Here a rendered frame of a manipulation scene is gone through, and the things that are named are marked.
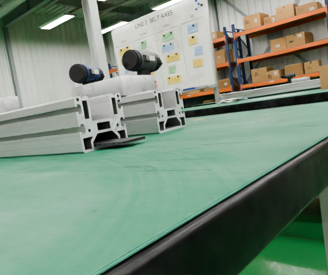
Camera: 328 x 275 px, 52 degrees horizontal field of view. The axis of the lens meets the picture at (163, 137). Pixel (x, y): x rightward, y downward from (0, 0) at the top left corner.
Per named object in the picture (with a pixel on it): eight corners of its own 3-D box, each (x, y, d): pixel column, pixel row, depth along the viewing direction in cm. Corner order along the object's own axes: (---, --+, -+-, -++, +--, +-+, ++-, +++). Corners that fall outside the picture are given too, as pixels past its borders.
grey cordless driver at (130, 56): (129, 130, 94) (116, 52, 92) (160, 121, 112) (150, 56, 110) (152, 126, 91) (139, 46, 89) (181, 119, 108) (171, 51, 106)
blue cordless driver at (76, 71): (76, 136, 103) (63, 65, 101) (103, 130, 122) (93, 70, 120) (99, 133, 101) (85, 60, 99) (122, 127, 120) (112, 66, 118)
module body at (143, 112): (-28, 151, 113) (-34, 126, 112) (1, 145, 121) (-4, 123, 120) (159, 133, 65) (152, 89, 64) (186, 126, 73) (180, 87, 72)
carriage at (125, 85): (76, 117, 78) (70, 88, 77) (109, 112, 86) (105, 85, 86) (126, 108, 68) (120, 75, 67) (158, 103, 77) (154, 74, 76)
